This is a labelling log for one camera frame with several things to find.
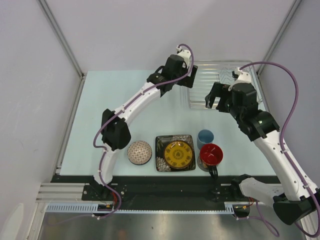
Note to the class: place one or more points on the black floral square plate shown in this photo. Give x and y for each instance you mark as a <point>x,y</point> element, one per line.
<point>161,142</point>

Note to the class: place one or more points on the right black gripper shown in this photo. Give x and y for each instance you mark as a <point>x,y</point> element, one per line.
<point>218,90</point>

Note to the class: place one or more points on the aluminium frame post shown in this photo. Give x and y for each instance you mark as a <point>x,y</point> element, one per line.
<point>44,6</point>
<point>294,8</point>

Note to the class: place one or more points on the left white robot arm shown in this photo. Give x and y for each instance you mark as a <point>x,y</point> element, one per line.
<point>114,133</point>

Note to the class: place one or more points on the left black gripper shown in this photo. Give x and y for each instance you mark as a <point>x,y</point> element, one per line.
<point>188,82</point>

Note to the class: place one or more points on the blue ceramic cup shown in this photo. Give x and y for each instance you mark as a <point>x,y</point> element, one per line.
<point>204,137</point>

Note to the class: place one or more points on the left aluminium frame post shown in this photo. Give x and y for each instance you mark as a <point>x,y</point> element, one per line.
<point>44,6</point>

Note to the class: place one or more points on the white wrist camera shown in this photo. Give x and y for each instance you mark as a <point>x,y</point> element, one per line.
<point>241,76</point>
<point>185,54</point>

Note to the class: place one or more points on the red black mug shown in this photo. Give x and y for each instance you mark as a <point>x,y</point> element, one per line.
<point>210,156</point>

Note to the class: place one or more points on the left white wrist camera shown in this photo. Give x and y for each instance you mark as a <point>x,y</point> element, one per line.
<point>185,54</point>

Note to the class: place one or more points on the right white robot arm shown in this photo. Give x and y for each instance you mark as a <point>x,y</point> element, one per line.
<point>292,200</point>

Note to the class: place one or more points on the aluminium extrusion rail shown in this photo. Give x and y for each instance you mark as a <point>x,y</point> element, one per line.
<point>60,193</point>

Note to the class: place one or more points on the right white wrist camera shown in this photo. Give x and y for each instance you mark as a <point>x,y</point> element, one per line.
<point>241,76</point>

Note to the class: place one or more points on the white slotted cable duct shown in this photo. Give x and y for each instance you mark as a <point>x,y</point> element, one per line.
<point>95,208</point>

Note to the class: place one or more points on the red patterned small bowl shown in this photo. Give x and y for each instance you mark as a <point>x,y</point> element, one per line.
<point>139,152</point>

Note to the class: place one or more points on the yellow round plate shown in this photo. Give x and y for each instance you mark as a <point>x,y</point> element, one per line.
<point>178,154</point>

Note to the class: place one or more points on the metal wire dish rack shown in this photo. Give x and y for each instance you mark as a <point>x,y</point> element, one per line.
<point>208,73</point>

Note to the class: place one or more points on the right aluminium frame post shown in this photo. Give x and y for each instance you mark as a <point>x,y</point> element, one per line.
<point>294,8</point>

